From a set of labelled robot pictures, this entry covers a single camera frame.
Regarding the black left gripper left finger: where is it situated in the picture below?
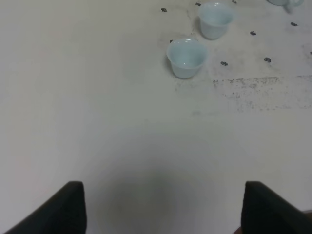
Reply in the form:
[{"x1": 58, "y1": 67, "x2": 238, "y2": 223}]
[{"x1": 6, "y1": 181, "x2": 87, "y2": 234}]

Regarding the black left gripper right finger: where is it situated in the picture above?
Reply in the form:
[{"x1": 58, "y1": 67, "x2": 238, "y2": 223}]
[{"x1": 241, "y1": 181, "x2": 312, "y2": 234}]

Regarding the near light blue teacup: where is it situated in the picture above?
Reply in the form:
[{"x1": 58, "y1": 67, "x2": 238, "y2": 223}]
[{"x1": 166, "y1": 39, "x2": 208, "y2": 79}]

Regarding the light blue porcelain teapot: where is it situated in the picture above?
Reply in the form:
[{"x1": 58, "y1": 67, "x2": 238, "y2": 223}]
[{"x1": 267, "y1": 0, "x2": 304, "y2": 13}]

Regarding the light blue teacup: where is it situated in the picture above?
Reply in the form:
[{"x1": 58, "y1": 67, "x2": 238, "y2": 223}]
[
  {"x1": 198, "y1": 2, "x2": 234, "y2": 40},
  {"x1": 166, "y1": 39, "x2": 208, "y2": 79}
]

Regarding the far light blue teacup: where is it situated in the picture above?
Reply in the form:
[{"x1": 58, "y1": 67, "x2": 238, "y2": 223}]
[{"x1": 198, "y1": 2, "x2": 234, "y2": 40}]

